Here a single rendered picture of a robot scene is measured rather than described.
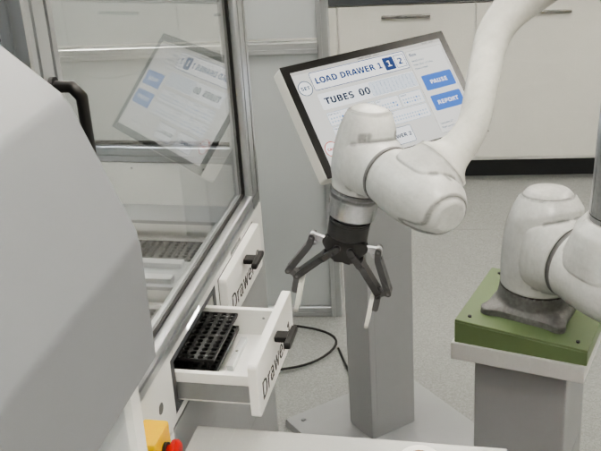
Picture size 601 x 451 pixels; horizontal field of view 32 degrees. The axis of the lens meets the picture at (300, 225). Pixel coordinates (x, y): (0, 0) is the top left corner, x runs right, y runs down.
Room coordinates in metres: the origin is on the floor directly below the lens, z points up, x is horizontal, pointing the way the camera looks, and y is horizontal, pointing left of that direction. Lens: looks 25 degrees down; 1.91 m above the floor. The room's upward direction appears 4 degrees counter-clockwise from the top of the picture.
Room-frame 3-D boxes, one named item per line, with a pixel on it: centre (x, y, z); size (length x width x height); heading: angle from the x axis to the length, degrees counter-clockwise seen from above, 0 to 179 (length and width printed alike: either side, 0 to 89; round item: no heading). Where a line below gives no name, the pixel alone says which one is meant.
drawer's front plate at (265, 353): (1.71, 0.07, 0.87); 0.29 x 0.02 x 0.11; 167
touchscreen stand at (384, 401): (2.58, -0.24, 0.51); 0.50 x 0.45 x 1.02; 31
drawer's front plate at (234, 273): (2.05, 0.14, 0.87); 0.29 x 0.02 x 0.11; 167
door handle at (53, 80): (1.32, 0.29, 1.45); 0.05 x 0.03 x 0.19; 77
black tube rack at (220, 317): (1.75, 0.26, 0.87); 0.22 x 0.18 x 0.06; 77
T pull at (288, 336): (1.70, 0.04, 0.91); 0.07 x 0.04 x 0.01; 167
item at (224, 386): (1.76, 0.27, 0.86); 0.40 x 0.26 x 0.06; 77
